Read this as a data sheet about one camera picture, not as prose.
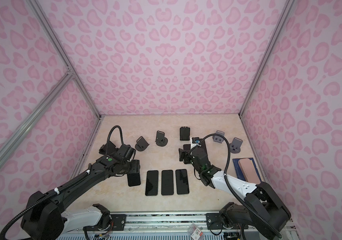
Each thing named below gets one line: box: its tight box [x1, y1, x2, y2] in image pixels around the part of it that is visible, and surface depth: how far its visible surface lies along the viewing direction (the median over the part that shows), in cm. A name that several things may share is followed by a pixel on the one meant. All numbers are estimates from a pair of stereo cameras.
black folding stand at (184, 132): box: [179, 126, 190, 141], surface depth 106 cm
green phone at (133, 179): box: [127, 172, 141, 187], surface depth 85 cm
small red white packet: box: [187, 223, 205, 240], surface depth 70 cm
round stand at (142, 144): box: [135, 136, 150, 152], surface depth 100 cm
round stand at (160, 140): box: [155, 130, 168, 147], surface depth 102 cm
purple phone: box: [161, 169, 174, 196], surface depth 88 cm
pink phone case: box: [238, 158, 261, 185], surface depth 91 cm
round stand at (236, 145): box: [229, 137, 243, 154], surface depth 96 cm
